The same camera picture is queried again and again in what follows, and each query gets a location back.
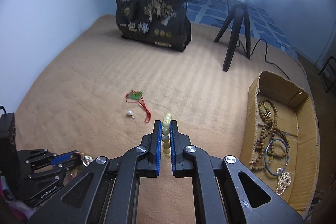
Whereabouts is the yellow-green bead bracelet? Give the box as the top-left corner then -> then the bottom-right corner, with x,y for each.
161,113 -> 173,160

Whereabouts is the green pendant red cord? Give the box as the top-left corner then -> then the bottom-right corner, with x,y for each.
125,90 -> 153,124

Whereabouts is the brown wooden bead necklace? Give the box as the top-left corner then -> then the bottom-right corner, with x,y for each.
249,97 -> 292,171

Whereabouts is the blue thin bangle ring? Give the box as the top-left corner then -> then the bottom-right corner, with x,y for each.
264,137 -> 289,177

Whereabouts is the white pearl bracelet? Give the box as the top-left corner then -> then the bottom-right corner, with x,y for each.
274,167 -> 293,197

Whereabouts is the black box device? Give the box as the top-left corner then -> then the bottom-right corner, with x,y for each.
1,106 -> 19,200

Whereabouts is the cardboard box tray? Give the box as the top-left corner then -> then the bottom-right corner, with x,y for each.
239,71 -> 319,217

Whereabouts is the black snack bag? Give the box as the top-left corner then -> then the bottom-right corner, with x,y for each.
116,0 -> 191,52

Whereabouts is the blue checkered bed sheet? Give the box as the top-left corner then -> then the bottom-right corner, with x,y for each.
162,0 -> 300,60

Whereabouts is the black tripod stand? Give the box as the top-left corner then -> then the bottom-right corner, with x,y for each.
214,0 -> 251,72

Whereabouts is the black clothes rack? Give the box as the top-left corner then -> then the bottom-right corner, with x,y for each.
318,56 -> 335,94

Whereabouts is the black power cable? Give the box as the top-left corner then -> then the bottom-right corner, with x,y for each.
236,37 -> 291,81

